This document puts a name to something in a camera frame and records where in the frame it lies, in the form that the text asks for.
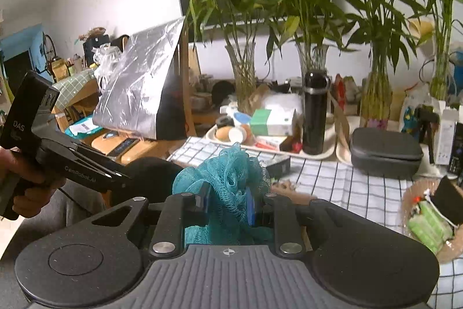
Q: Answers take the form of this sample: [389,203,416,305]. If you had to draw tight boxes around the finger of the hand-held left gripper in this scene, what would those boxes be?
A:
[74,144,126,176]
[65,174,133,193]

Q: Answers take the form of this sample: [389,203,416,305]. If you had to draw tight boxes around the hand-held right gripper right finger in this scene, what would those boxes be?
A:
[247,188,362,256]

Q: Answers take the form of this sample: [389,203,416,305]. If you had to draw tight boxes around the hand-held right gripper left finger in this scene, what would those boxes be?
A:
[90,183,212,256]

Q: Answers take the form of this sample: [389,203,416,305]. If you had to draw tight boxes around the teal bath loofah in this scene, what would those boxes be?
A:
[173,142,272,245]

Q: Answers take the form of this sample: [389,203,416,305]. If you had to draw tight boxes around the black soft cloth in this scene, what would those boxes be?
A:
[109,157,186,207]

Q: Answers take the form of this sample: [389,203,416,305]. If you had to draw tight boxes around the person's left hand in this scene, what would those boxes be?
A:
[0,148,67,216]

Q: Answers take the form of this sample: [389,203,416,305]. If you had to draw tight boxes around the bamboo kitchen scale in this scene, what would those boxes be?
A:
[90,131,142,160]

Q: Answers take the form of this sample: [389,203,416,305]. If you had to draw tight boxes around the black power adapter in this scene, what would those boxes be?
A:
[261,155,292,180]

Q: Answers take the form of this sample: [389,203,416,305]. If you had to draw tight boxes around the green checked cloth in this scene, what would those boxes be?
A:
[54,69,99,104]

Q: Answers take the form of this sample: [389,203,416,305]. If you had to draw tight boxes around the red and white box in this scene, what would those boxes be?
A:
[255,136,291,151]

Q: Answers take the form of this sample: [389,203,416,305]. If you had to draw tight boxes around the brown bottle with white cap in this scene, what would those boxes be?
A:
[228,126,251,144]

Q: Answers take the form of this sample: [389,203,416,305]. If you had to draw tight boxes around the green and white box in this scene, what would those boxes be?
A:
[249,109,301,137]

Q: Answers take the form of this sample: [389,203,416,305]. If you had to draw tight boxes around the large cream tray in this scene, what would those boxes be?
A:
[204,120,339,161]

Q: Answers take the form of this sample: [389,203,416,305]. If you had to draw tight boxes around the clear plastic bag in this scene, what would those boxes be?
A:
[93,43,122,78]

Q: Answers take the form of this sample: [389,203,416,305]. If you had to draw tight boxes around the white checked tablecloth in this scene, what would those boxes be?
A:
[167,136,463,309]

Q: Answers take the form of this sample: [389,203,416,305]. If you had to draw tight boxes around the small cream tray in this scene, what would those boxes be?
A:
[336,115,367,165]

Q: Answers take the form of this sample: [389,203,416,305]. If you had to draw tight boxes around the black thermos bottle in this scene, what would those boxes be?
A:
[302,70,332,155]

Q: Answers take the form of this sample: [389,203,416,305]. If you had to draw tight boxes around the lucky bamboo in glass vase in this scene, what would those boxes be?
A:
[253,0,359,85]
[398,0,463,103]
[336,0,421,131]
[163,0,276,115]

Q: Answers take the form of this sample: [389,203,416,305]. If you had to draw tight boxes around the grey hard case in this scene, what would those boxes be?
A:
[350,127,425,180]

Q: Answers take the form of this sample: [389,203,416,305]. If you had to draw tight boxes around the green packet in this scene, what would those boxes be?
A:
[407,202,455,254]

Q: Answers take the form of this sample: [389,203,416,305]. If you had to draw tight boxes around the black tripod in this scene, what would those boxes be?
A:
[415,108,440,165]

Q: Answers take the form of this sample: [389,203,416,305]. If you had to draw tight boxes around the tall white box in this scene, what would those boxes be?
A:
[436,106,457,165]

